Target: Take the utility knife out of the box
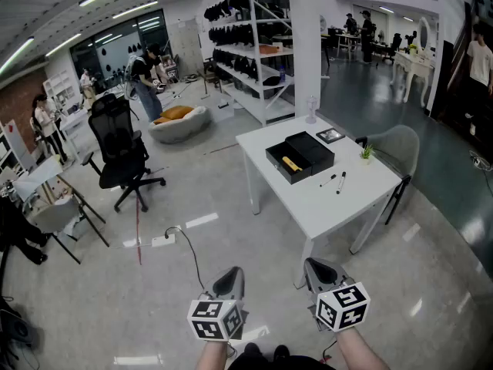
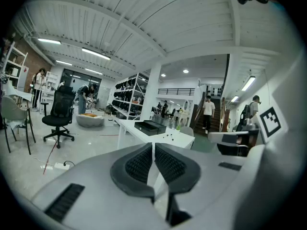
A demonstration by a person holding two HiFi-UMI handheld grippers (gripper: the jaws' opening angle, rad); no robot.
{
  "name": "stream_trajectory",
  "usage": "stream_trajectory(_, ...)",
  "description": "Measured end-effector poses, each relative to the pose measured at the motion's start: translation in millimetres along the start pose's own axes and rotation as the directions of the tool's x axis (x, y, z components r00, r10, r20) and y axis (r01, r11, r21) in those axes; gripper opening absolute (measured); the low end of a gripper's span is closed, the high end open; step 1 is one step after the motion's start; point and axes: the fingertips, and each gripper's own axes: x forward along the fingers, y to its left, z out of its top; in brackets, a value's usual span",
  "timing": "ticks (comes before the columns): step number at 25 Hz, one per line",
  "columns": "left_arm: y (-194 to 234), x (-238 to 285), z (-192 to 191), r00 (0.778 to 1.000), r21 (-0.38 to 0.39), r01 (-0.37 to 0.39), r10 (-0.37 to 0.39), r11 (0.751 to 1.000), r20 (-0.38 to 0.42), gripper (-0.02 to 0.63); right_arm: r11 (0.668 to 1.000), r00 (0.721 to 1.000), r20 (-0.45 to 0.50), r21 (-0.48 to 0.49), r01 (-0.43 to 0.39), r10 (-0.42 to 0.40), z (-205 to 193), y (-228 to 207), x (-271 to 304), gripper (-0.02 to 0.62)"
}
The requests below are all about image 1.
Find grey beanbag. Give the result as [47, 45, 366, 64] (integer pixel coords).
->
[148, 105, 213, 145]

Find white metal shelf rack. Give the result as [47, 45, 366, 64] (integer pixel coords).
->
[198, 0, 296, 127]

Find person's right forearm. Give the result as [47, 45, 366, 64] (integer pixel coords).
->
[336, 328, 390, 370]

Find grey shell chair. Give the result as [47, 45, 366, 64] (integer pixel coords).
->
[354, 124, 421, 226]

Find person's black trousers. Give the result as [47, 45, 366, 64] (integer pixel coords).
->
[227, 355, 336, 370]

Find white vanity table with mirror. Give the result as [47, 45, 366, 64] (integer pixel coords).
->
[389, 16, 438, 107]

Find clear wine glass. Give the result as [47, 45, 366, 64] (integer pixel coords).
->
[305, 95, 318, 125]

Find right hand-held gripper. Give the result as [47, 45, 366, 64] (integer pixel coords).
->
[303, 257, 371, 334]

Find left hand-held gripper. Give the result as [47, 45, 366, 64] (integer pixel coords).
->
[187, 266, 247, 341]

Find orange cushion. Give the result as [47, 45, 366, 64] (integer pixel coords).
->
[153, 105, 195, 125]

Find black box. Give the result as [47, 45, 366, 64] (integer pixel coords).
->
[265, 130, 335, 186]

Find row of black bags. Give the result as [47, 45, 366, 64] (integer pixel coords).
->
[203, 0, 259, 82]

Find person's left forearm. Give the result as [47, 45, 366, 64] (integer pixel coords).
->
[195, 339, 229, 370]

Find black office chair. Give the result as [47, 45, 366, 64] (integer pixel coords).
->
[80, 92, 167, 214]

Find thin black cable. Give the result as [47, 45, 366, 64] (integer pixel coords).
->
[321, 339, 338, 362]

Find black power cable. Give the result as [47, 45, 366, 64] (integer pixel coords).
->
[164, 226, 205, 291]

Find black picture frame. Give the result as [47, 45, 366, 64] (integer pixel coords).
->
[315, 127, 346, 144]

